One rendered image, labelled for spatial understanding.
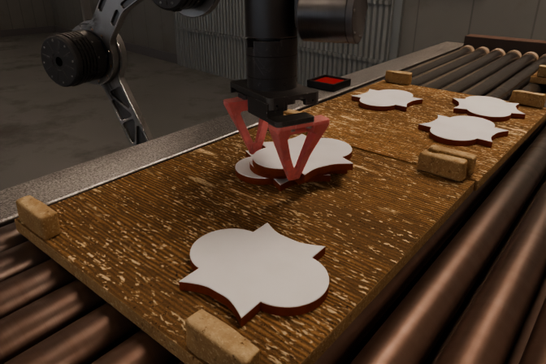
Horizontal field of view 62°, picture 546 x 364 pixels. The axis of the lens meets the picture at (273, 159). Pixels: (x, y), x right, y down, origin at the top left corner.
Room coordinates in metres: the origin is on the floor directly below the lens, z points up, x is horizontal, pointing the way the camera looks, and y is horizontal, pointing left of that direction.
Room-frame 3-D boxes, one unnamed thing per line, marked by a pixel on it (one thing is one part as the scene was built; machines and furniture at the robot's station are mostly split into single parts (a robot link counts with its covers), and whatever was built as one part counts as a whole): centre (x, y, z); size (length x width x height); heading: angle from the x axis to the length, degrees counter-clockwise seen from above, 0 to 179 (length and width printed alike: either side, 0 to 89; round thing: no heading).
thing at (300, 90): (0.51, 0.00, 1.07); 0.10 x 0.07 x 0.07; 29
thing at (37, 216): (0.40, 0.24, 0.95); 0.06 x 0.02 x 0.03; 50
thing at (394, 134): (0.78, -0.26, 0.93); 0.41 x 0.35 x 0.02; 139
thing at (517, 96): (0.84, -0.49, 0.95); 0.06 x 0.02 x 0.03; 49
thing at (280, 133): (0.48, -0.02, 1.00); 0.07 x 0.07 x 0.09; 29
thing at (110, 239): (0.46, 0.01, 0.93); 0.41 x 0.35 x 0.02; 140
